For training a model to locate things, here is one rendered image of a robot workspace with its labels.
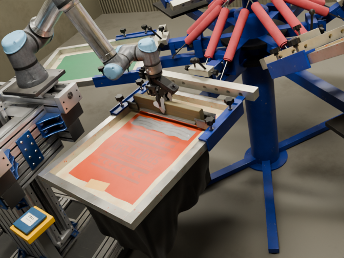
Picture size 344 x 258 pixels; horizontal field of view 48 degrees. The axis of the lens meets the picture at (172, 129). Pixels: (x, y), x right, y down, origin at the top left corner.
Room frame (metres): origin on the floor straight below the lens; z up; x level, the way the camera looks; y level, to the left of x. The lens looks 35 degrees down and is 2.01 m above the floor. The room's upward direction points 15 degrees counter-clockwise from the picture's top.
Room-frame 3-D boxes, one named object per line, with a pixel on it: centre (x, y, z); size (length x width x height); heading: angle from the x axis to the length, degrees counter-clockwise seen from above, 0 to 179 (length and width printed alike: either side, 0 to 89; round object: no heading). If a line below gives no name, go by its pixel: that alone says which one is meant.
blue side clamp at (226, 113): (1.38, -0.22, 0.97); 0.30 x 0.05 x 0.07; 133
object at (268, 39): (2.14, -0.63, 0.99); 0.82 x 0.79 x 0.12; 133
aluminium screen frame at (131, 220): (1.42, 0.14, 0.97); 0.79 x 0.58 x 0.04; 133
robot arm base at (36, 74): (1.75, 0.58, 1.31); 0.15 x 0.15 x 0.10
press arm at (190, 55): (2.32, -0.03, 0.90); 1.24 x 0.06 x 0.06; 73
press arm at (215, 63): (1.81, -0.27, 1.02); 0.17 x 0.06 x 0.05; 133
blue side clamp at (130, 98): (1.79, 0.16, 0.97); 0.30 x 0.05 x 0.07; 133
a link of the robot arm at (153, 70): (1.58, 0.01, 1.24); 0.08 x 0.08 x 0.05
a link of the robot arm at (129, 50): (1.61, 0.10, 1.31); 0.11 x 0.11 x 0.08; 60
